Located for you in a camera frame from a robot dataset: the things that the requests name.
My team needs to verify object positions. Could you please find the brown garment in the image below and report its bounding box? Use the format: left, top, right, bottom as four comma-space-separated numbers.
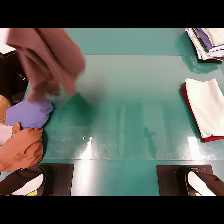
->
5, 28, 88, 103

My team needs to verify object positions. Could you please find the purple garment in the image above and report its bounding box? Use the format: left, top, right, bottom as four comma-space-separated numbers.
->
5, 98, 55, 130

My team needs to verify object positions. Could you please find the white garment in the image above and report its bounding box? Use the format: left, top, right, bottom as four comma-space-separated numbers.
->
185, 28, 224, 63
184, 77, 224, 140
0, 123, 14, 147

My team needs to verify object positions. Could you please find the orange garment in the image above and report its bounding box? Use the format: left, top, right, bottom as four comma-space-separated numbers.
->
0, 122, 45, 173

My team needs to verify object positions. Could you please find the red garment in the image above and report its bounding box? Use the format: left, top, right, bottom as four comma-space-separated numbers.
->
181, 84, 224, 144

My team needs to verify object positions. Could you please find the tan garment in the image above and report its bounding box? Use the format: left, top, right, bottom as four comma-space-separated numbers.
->
0, 94, 13, 125

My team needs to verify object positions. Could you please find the violet garment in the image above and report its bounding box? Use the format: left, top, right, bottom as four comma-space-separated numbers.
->
193, 28, 224, 54

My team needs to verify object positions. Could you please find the cream garment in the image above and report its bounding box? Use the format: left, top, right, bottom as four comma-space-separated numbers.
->
203, 28, 224, 48

